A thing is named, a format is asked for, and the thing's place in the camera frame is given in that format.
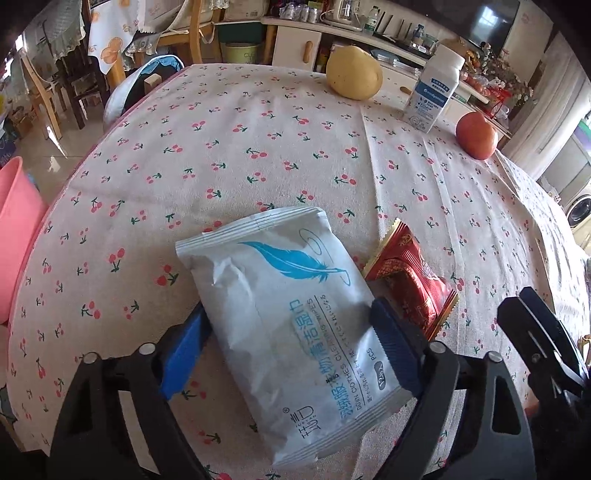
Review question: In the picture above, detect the pink plastic bucket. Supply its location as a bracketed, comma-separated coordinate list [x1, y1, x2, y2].
[0, 156, 49, 326]

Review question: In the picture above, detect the white television cabinet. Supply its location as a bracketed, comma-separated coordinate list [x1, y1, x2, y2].
[261, 16, 513, 139]

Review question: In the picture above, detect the white wipes packet blue feather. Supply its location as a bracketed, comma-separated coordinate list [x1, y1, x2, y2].
[175, 206, 414, 469]

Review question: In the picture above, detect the yellow pomelo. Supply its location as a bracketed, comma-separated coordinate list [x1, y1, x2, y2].
[326, 45, 384, 100]

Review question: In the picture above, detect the dark wooden chair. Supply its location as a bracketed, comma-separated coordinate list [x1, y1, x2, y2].
[55, 46, 100, 130]

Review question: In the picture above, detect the dark green box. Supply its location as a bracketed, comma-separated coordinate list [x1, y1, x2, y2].
[217, 21, 266, 44]

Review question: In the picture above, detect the white washing machine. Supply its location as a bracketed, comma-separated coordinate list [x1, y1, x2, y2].
[566, 194, 591, 229]

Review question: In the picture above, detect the light wooden chair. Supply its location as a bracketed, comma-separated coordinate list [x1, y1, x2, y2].
[157, 9, 218, 65]
[21, 55, 63, 141]

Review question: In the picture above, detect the dried flower arrangement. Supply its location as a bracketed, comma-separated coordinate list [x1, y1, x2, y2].
[466, 41, 534, 100]

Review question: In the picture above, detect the white plastic bottle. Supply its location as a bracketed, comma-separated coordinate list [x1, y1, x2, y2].
[403, 44, 466, 134]

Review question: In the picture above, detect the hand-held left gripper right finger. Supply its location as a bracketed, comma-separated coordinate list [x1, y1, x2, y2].
[369, 298, 534, 480]

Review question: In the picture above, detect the cluster of small jars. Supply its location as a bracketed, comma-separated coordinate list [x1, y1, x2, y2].
[277, 2, 324, 24]

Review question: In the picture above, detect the chair with cartoon cushion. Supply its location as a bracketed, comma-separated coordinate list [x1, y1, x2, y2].
[102, 54, 183, 127]

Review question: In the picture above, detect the orange print tablecloth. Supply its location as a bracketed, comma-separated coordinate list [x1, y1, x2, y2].
[88, 0, 153, 77]

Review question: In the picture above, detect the black flat television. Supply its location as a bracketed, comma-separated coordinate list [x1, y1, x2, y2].
[468, 2, 522, 54]

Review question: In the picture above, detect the cherry print tablecloth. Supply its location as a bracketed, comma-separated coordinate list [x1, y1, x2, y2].
[4, 62, 591, 480]

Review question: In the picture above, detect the glass electric kettle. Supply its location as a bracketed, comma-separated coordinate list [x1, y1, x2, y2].
[332, 0, 363, 26]

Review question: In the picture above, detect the red foil snack wrapper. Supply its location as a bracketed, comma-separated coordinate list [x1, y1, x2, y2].
[364, 218, 460, 343]

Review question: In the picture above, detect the grey knitted cloth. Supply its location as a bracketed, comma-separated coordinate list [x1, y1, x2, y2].
[25, 9, 88, 61]

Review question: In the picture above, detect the green label water bottle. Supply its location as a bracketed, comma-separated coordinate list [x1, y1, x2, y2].
[362, 6, 382, 35]

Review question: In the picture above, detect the red apple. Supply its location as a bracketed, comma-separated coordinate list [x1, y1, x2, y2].
[455, 111, 499, 161]

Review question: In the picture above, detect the green waste bin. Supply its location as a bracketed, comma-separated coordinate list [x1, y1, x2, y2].
[221, 41, 260, 64]

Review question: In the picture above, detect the white covered floor air conditioner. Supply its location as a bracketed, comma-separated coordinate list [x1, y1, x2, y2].
[501, 34, 591, 162]

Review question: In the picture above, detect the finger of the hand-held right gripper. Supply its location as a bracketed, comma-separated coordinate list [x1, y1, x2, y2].
[521, 286, 591, 383]
[498, 298, 585, 402]

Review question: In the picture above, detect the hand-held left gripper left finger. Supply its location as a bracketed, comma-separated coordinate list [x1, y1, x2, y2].
[48, 314, 213, 480]

